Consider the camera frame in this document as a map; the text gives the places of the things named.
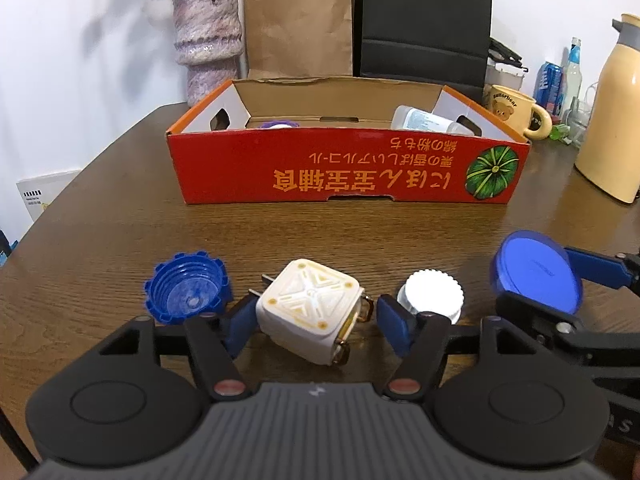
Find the blue drink can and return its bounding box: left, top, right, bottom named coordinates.
left=535, top=61, right=566, bottom=118

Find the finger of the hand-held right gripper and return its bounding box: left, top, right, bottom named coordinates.
left=565, top=246, right=640, bottom=291
left=495, top=292, right=591, bottom=348

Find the cream thermos jug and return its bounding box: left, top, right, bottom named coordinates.
left=575, top=13, right=640, bottom=204

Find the white panel board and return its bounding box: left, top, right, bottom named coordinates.
left=16, top=170, right=81, bottom=223

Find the white plastic container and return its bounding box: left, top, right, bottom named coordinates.
left=486, top=59, right=526, bottom=93

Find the clear glass cup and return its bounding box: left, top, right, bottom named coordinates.
left=570, top=82, right=599, bottom=142

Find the blue and white packet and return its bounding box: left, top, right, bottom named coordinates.
left=0, top=230, right=20, bottom=267

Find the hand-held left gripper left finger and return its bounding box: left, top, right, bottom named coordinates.
left=97, top=296, right=261, bottom=402

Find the black paper bag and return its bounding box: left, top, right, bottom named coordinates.
left=353, top=0, right=493, bottom=98

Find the brown paper bag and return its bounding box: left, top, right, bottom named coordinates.
left=243, top=0, right=353, bottom=80

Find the white ridged bottle cap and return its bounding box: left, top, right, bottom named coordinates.
left=396, top=270, right=463, bottom=324

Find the clear bottle with blue cap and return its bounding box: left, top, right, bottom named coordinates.
left=561, top=37, right=584, bottom=123

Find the blue ridged bottle cap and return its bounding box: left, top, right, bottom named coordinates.
left=145, top=251, right=235, bottom=323

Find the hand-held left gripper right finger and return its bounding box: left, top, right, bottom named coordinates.
left=376, top=294, right=536, bottom=403

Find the blue round lid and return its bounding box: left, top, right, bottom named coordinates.
left=490, top=230, right=584, bottom=317

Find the yellow bear mug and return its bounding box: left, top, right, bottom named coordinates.
left=484, top=85, right=553, bottom=141

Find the white cube plug adapter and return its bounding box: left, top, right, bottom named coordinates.
left=248, top=258, right=375, bottom=367

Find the pink marbled vase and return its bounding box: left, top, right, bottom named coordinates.
left=172, top=0, right=244, bottom=107

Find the clear plastic bottle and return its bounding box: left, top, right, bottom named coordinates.
left=390, top=105, right=475, bottom=136

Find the black cable bundle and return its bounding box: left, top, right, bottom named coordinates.
left=487, top=37, right=529, bottom=68

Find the black stand leg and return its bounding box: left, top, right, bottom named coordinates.
left=0, top=400, right=38, bottom=471

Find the red cardboard box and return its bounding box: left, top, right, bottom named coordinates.
left=166, top=77, right=532, bottom=206

